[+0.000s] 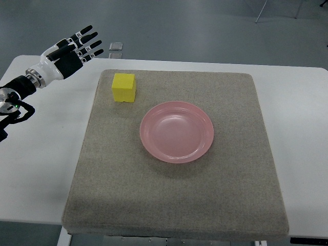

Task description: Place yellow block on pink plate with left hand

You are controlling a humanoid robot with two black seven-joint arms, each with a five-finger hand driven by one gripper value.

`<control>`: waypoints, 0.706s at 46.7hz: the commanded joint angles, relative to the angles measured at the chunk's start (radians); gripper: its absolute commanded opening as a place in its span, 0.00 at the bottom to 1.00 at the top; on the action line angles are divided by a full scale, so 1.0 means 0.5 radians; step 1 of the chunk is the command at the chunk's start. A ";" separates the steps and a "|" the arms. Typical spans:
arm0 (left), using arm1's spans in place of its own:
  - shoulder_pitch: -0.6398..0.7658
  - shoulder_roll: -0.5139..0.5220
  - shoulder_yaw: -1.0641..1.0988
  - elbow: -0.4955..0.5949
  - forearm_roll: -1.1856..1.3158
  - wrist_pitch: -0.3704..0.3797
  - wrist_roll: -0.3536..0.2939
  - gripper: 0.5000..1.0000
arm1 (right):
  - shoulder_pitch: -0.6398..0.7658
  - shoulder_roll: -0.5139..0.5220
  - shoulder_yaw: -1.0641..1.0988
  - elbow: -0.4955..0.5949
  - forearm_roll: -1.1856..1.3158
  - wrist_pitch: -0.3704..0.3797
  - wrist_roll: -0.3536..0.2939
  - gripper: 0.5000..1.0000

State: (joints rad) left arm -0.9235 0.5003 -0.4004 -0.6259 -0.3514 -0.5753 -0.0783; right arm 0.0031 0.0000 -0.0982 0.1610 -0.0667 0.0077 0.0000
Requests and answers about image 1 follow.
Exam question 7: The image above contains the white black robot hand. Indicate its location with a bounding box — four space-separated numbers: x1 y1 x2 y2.
26 25 104 88

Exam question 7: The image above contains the beige fabric mat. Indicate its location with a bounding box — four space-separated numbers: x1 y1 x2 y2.
62 69 289 241

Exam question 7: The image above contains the metal chair leg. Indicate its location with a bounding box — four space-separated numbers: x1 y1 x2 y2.
255 0 268 24

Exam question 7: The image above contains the lower floor outlet plate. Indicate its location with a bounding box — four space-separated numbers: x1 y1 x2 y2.
109 52 122 59

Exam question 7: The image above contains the upper floor outlet plate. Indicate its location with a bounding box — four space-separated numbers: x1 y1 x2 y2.
109 42 123 51

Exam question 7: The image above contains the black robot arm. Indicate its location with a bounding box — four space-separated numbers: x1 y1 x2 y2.
1 74 40 141

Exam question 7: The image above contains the yellow foam block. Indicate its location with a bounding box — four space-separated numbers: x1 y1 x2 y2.
111 73 136 103

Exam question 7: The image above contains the pink plate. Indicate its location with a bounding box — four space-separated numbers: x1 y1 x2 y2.
139 101 214 163

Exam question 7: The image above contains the floor outlet plate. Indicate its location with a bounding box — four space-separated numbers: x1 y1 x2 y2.
109 52 122 59
109 42 123 51

